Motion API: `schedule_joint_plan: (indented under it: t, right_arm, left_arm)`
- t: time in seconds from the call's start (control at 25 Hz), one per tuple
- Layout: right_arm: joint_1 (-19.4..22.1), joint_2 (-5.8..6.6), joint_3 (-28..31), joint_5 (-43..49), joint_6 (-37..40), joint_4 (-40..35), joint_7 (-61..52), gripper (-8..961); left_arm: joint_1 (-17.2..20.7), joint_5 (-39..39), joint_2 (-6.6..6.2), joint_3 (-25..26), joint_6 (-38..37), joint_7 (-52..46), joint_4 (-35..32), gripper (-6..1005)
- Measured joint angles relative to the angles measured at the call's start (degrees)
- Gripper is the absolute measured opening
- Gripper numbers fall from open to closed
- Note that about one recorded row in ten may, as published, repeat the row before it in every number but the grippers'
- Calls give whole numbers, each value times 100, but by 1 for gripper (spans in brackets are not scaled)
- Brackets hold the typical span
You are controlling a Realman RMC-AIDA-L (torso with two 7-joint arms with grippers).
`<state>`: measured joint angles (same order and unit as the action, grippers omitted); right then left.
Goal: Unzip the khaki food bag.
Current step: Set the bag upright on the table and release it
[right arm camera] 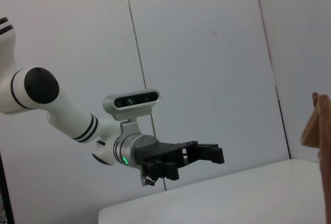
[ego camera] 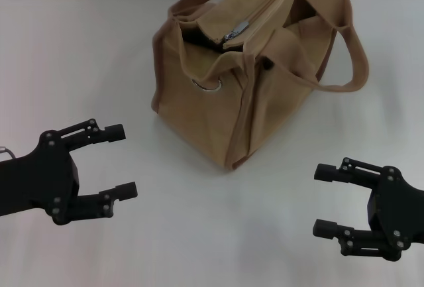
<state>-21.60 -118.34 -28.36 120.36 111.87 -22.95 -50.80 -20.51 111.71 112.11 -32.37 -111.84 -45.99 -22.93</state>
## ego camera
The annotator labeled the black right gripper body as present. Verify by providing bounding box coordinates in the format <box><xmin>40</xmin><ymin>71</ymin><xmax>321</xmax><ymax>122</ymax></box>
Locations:
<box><xmin>366</xmin><ymin>166</ymin><xmax>424</xmax><ymax>263</ymax></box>

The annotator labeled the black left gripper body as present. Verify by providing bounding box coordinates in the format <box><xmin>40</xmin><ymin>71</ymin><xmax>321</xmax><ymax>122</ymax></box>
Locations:
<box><xmin>0</xmin><ymin>130</ymin><xmax>81</xmax><ymax>226</ymax></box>

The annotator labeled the khaki canvas food bag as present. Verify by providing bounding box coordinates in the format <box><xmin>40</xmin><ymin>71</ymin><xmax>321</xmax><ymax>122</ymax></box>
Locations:
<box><xmin>150</xmin><ymin>0</ymin><xmax>370</xmax><ymax>172</ymax></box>

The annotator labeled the silver zipper pull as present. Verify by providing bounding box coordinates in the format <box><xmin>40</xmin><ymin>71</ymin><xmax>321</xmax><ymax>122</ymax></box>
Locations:
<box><xmin>224</xmin><ymin>20</ymin><xmax>252</xmax><ymax>41</ymax></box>

